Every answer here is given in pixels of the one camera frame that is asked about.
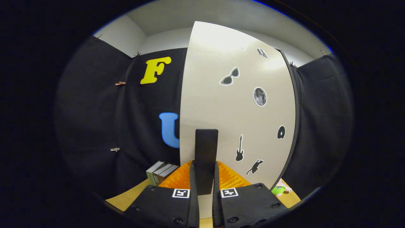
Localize black backdrop cloth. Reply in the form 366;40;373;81
54;35;353;203

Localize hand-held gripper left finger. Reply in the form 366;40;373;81
122;160;200;228

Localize black door handle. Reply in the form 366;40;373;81
194;129;219;195

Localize green and pink toy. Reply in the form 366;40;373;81
271;178;292;197

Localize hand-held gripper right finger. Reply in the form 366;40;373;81
211;160;288;228

